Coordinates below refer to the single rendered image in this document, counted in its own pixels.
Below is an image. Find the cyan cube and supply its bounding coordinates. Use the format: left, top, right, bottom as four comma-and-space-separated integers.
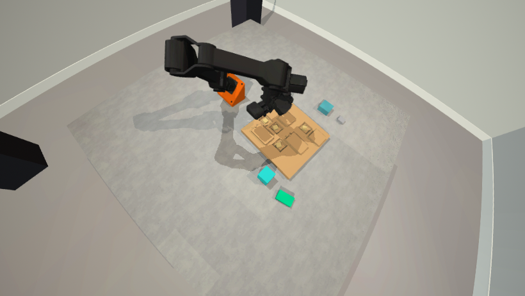
257, 166, 276, 185

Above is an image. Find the green rectangular block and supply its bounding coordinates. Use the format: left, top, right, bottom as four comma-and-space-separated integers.
276, 190, 295, 207

